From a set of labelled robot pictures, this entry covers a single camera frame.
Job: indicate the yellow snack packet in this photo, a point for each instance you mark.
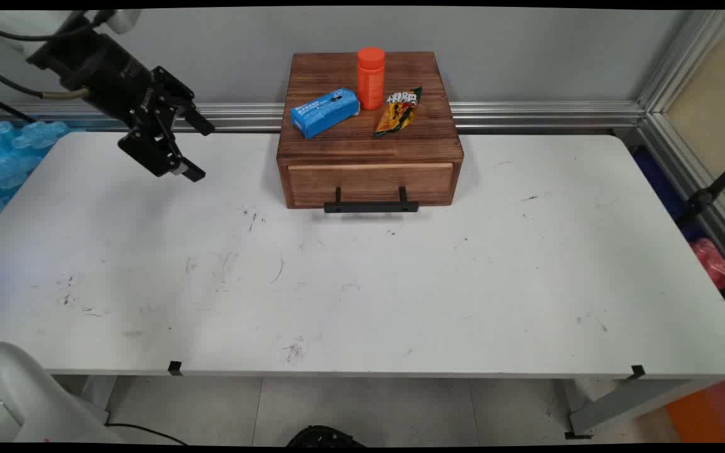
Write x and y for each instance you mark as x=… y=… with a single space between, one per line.
x=398 y=113

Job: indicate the blue bubble wrap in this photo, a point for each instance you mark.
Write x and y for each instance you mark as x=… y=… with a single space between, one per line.
x=4 y=170

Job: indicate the dark wooden drawer cabinet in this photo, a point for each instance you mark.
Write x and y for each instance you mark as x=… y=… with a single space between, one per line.
x=362 y=141

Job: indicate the pink plastic bag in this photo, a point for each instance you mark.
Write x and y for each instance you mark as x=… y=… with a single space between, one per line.
x=712 y=261

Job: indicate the black stand pole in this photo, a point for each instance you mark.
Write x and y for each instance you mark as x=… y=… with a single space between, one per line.
x=708 y=192

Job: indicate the aluminium frame side rail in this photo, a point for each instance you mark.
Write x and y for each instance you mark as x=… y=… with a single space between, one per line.
x=696 y=182

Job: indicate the black tape marker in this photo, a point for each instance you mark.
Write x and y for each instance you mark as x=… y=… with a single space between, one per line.
x=637 y=372
x=175 y=369

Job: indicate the aluminium frame corner post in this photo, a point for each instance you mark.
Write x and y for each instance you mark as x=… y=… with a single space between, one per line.
x=683 y=56

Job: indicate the white table leg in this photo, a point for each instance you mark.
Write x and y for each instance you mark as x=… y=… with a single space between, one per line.
x=627 y=402

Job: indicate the orange floor box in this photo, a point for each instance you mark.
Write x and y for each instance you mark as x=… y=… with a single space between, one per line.
x=712 y=415

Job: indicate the light wooden drawer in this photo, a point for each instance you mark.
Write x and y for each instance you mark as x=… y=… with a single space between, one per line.
x=369 y=182

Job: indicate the black round floor object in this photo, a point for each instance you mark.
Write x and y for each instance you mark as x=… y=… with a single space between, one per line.
x=325 y=437

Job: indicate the orange plastic bottle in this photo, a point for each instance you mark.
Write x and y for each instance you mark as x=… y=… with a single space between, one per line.
x=370 y=78

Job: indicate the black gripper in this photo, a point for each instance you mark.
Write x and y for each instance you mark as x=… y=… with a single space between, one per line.
x=120 y=78

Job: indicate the blue cardboard box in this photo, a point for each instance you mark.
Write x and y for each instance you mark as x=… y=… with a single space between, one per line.
x=325 y=113

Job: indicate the horizontal aluminium frame rail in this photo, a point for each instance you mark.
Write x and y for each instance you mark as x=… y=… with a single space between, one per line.
x=526 y=114

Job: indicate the dark blue crate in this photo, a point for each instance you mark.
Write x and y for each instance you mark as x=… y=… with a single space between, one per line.
x=664 y=189

